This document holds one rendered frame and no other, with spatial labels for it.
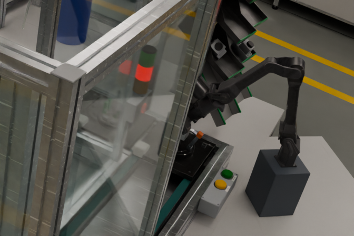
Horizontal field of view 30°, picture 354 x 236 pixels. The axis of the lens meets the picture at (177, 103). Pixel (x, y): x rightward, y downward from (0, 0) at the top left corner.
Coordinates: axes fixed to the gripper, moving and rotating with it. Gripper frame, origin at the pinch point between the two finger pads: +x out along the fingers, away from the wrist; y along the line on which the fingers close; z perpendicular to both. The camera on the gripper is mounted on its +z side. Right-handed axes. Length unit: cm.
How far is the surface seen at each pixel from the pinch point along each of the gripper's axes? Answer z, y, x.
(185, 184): -17.4, 14.3, 4.2
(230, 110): -13.1, -32.9, 0.4
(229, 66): 3.0, -29.2, -13.2
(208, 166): -19.3, 0.9, 1.2
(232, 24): 15.6, -27.6, -25.4
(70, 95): 34, 134, -86
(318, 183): -56, -32, -13
